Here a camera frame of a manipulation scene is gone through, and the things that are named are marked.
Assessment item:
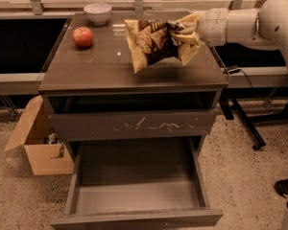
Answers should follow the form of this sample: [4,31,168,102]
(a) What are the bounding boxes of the open middle drawer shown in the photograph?
[51,137,223,230]

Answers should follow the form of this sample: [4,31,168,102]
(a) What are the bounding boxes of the red apple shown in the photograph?
[72,27,93,48]

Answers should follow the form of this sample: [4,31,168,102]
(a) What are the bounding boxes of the white ceramic bowl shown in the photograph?
[84,3,112,25]

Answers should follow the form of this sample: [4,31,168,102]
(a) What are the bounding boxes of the closed top drawer front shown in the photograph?
[49,109,215,141]

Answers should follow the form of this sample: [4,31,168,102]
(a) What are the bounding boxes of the black sneaker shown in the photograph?
[274,178,288,197]

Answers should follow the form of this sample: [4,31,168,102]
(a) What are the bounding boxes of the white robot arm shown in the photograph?
[174,0,288,71]

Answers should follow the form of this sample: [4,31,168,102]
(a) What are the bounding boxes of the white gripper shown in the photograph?
[175,8,229,47]

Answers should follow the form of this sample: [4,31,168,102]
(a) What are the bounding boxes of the open cardboard box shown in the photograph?
[5,96,74,175]

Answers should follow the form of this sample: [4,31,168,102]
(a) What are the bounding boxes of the brown chip bag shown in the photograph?
[125,12,202,73]

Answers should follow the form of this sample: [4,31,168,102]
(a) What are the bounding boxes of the dark grey drawer cabinet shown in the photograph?
[37,11,229,230]

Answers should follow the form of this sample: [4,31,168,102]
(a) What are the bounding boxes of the black wheeled stand base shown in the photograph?
[219,94,288,150]

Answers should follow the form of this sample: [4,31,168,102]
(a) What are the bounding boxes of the black power adapter with cable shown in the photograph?
[223,65,252,86]

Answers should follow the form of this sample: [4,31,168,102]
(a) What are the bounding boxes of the cans inside cardboard box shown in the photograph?
[45,133,64,157]

